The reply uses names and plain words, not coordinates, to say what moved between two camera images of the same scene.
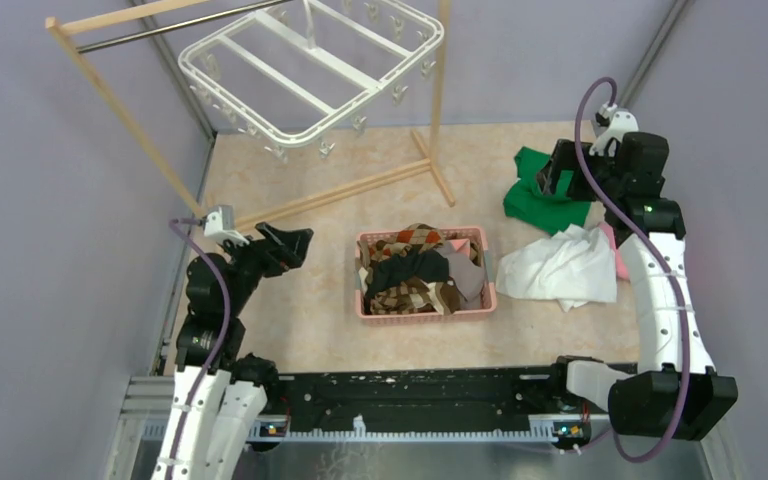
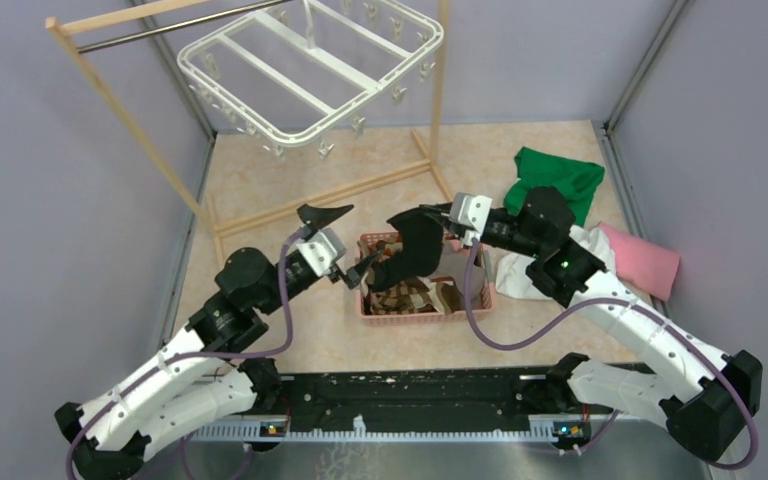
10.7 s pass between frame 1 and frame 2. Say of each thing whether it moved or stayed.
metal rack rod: stayed
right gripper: moved
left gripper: moved
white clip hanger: stayed
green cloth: stayed
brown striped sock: stayed
